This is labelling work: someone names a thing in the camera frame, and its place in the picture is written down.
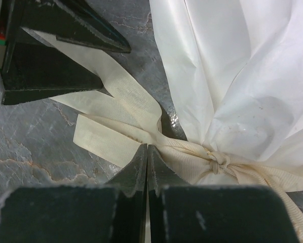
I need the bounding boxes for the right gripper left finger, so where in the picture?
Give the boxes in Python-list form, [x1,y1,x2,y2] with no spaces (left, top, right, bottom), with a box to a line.
[0,145,147,242]

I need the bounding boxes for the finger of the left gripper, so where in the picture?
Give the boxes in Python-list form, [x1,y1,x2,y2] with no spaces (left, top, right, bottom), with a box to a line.
[22,0,131,53]

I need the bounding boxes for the white wrapping paper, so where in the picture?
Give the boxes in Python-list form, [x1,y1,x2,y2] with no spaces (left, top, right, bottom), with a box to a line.
[149,1,303,175]

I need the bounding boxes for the cream ribbon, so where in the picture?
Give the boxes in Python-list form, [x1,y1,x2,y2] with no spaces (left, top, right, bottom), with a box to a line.
[26,29,303,242]

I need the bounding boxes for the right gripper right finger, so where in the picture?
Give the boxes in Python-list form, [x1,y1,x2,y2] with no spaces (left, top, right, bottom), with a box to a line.
[147,145,298,242]

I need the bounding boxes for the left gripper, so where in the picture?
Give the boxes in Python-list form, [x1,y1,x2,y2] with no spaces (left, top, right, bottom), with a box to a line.
[0,0,103,105]

